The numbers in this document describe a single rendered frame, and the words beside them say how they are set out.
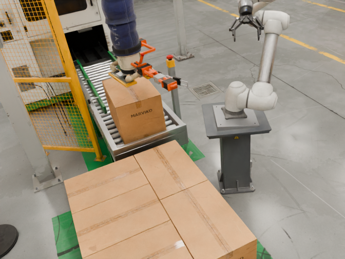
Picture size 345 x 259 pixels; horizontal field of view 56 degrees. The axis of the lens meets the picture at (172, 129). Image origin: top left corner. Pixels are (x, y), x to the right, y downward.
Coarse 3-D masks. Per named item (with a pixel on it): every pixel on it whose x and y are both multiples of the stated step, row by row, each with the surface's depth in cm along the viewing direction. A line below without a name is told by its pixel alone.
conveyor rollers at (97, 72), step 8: (96, 64) 461; (104, 64) 456; (80, 72) 447; (88, 72) 442; (96, 72) 438; (104, 72) 433; (96, 80) 415; (88, 88) 397; (96, 88) 400; (104, 96) 380; (96, 104) 362; (104, 120) 334; (112, 120) 329; (168, 120) 315; (112, 128) 322; (168, 128) 305; (112, 136) 305; (120, 136) 308; (120, 144) 292
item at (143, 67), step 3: (144, 63) 243; (147, 63) 243; (138, 66) 242; (141, 66) 242; (144, 66) 241; (147, 66) 238; (150, 66) 239; (138, 69) 239; (141, 69) 237; (144, 69) 237; (147, 69) 238; (138, 72) 242; (141, 72) 239; (141, 75) 239; (144, 75) 239
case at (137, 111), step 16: (112, 80) 311; (144, 80) 302; (112, 96) 284; (128, 96) 280; (144, 96) 276; (160, 96) 276; (112, 112) 304; (128, 112) 273; (144, 112) 278; (160, 112) 284; (128, 128) 281; (144, 128) 287; (160, 128) 293
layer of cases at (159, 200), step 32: (128, 160) 272; (160, 160) 267; (192, 160) 262; (96, 192) 246; (128, 192) 241; (160, 192) 237; (192, 192) 233; (96, 224) 220; (128, 224) 217; (160, 224) 214; (192, 224) 210; (224, 224) 207; (96, 256) 199; (128, 256) 196; (160, 256) 193; (192, 256) 192; (224, 256) 190; (256, 256) 206
